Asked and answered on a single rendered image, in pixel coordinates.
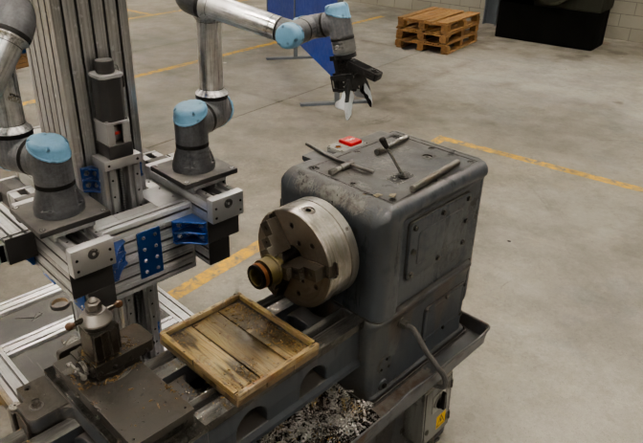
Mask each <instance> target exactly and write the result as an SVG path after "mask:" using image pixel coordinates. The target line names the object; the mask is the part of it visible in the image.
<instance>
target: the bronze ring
mask: <svg viewBox="0 0 643 443"><path fill-rule="evenodd" d="M282 264H284V261H283V260H282V259H281V258H280V257H279V256H272V255H264V256H263V257H262V258H261V259H259V260H257V261H256V262H255V263H254V264H252V265H251V266H249V268H248V271H247V274H248V279H249V281H250V282H251V284H252V285H253V286H254V287H255V288H256V289H258V290H261V289H264V288H266V287H271V286H273V285H278V284H280V283H281V282H282V280H283V272H282V268H281V266H280V265H282Z"/></svg>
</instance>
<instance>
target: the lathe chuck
mask: <svg viewBox="0 0 643 443"><path fill-rule="evenodd" d="M304 208H311V209H313V210H314V212H312V213H307V212H304V211H303V209H304ZM273 212H275V213H276V215H277V219H278V221H279V223H280V225H281V227H282V229H283V231H284V233H285V235H286V237H287V239H288V241H289V244H290V245H293V246H292V247H291V249H289V250H287V251H285V252H283V253H281V254H279V255H277V256H279V257H280V258H281V259H282V260H283V261H284V262H287V259H289V258H291V259H294V258H296V257H298V256H302V257H304V258H307V259H310V260H312V261H315V262H318V263H320V264H322V265H325V266H328V267H331V266H333V263H336V272H337V274H336V277H332V278H328V277H325V278H323V279H322V280H320V281H318V282H313V281H311V280H308V279H306V278H305V279H303V280H301V281H298V280H296V279H293V278H291V279H290V281H289V283H288V285H287V288H286V290H285V293H284V295H283V296H285V297H286V298H288V299H289V300H290V301H292V302H293V303H295V304H297V305H299V306H302V307H308V308H311V307H316V306H319V305H321V304H322V303H324V302H326V301H327V300H329V299H330V298H331V297H332V298H333V296H334V295H335V294H336V295H335V296H337V295H338V294H340V292H342V291H343V290H344V289H345V287H346V286H347V284H348V282H349V281H350V277H351V271H352V260H351V253H350V250H349V246H348V243H347V240H346V238H345V236H344V233H343V231H342V229H341V227H340V226H339V224H338V223H337V221H336V220H335V219H334V218H333V216H332V215H331V214H330V213H329V212H328V211H327V210H325V209H324V208H323V207H321V206H320V205H318V204H316V203H314V202H311V201H308V200H296V201H293V202H291V203H288V204H286V205H284V206H281V207H279V208H277V209H275V210H273V211H272V212H268V213H267V214H266V215H265V216H264V217H263V219H262V221H261V223H262V222H264V221H266V220H268V219H270V217H269V214H271V213H273ZM265 237H266V236H265V234H264V232H263V230H262V228H261V226H260V227H259V232H258V247H259V252H260V251H262V250H265V248H264V246H263V243H262V241H261V239H263V238H265ZM260 256H261V257H262V254H261V253H260ZM335 296H334V297H335Z"/></svg>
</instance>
